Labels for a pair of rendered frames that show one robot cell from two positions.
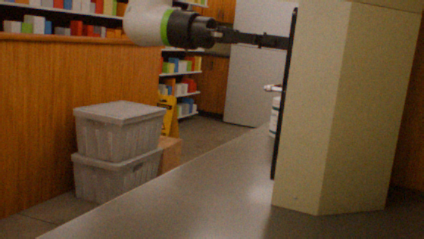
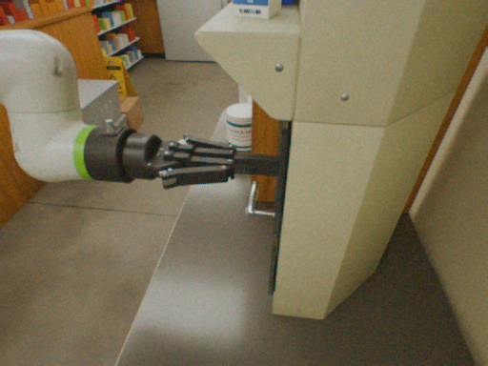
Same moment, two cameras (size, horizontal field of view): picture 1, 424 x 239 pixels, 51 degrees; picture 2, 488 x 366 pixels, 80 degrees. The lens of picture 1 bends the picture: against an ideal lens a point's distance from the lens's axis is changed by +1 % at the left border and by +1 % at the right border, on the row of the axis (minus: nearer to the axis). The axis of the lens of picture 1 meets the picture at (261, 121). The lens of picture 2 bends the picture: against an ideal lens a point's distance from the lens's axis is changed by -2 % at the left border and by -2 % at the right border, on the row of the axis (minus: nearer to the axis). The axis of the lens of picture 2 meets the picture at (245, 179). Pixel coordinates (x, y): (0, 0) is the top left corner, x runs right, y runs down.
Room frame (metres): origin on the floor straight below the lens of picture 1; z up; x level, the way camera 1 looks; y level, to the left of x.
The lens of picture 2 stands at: (0.64, 0.07, 1.58)
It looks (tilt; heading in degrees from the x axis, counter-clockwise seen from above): 38 degrees down; 350
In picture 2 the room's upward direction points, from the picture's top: straight up
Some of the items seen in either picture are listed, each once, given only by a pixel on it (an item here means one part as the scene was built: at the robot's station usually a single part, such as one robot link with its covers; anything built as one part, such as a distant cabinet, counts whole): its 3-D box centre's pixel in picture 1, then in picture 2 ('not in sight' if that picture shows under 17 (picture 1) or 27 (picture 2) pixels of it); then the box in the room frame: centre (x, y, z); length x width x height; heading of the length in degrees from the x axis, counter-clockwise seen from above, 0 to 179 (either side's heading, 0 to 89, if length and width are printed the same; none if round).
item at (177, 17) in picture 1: (187, 28); (117, 152); (1.08, 0.21, 1.31); 0.09 x 0.06 x 0.12; 163
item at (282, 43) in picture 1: (277, 42); (255, 166); (1.01, -0.01, 1.31); 0.07 x 0.01 x 0.03; 73
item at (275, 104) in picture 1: (287, 118); (243, 127); (1.68, -0.10, 1.02); 0.13 x 0.13 x 0.15
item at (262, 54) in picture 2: not in sight; (259, 44); (1.12, -0.04, 1.46); 0.32 x 0.12 x 0.10; 163
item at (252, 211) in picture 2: (279, 88); (262, 199); (1.05, -0.03, 1.20); 0.10 x 0.05 x 0.03; 163
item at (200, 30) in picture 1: (214, 33); (160, 157); (1.06, 0.14, 1.31); 0.09 x 0.08 x 0.07; 73
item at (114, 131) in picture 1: (122, 129); (85, 110); (3.18, 1.03, 0.49); 0.60 x 0.42 x 0.33; 163
